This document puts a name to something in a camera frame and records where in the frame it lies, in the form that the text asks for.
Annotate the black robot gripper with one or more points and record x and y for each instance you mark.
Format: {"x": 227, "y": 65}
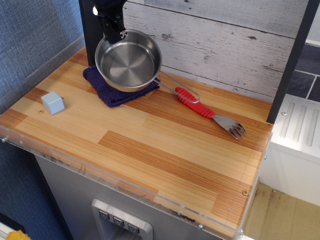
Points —
{"x": 113, "y": 30}

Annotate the steel bowl with wire handle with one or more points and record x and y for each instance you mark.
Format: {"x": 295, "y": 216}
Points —
{"x": 133, "y": 63}

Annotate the purple folded cloth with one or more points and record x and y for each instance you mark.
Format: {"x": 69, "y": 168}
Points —
{"x": 110, "y": 96}

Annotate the light grey cube block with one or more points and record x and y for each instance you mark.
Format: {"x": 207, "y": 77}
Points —
{"x": 52, "y": 102}

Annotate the silver toy fridge dispenser panel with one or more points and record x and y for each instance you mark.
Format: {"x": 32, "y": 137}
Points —
{"x": 116, "y": 224}

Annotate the clear acrylic table edge guard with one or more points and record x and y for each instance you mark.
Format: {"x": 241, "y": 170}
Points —
{"x": 173, "y": 189}

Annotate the white ribbed cabinet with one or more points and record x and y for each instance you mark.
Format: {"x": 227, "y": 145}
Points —
{"x": 292, "y": 160}

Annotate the yellow object at corner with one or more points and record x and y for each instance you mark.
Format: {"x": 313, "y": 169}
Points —
{"x": 17, "y": 235}

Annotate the black left vertical post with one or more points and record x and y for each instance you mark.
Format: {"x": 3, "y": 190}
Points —
{"x": 92, "y": 29}

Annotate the black vertical post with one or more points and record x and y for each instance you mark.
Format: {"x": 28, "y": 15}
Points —
{"x": 92, "y": 29}
{"x": 303, "y": 31}

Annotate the red handled metal fork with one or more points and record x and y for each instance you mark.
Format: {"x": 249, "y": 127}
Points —
{"x": 230, "y": 125}

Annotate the black right vertical post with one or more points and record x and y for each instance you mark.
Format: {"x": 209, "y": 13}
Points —
{"x": 303, "y": 31}

